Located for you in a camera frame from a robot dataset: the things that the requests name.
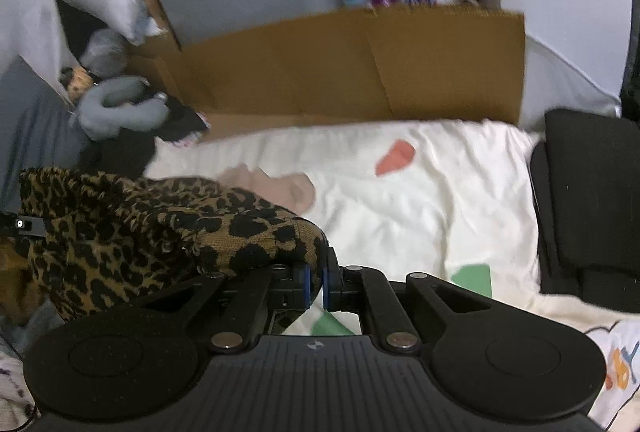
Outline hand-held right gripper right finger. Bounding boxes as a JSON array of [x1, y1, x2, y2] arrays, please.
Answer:
[[322, 263, 495, 354]]

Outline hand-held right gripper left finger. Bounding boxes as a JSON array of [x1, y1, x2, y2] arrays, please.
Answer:
[[136, 262, 312, 354]]

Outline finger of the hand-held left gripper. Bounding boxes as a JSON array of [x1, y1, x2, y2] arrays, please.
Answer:
[[0, 212, 47, 239]]

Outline leopard print garment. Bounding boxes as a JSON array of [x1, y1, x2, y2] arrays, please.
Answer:
[[19, 167, 328, 317]]

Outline black folded clothes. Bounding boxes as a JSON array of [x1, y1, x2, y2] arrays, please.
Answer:
[[530, 109, 640, 313]]

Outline grey bed sheet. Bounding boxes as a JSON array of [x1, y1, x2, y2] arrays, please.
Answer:
[[0, 59, 88, 207]]

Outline white printed blanket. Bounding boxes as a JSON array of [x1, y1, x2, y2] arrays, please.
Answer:
[[145, 119, 640, 428]]

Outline black cloth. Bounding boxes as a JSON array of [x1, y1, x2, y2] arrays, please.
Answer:
[[80, 94, 211, 180]]

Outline grey plush toy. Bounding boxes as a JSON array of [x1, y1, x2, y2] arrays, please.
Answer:
[[75, 76, 171, 143]]

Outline spotted plush toy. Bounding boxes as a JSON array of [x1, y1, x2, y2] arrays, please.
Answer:
[[60, 66, 97, 103]]

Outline grey crumpled cloth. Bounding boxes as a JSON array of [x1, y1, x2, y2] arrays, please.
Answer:
[[80, 29, 128, 77]]

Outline brown cardboard box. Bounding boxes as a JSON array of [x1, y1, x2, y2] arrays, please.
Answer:
[[127, 0, 526, 143]]

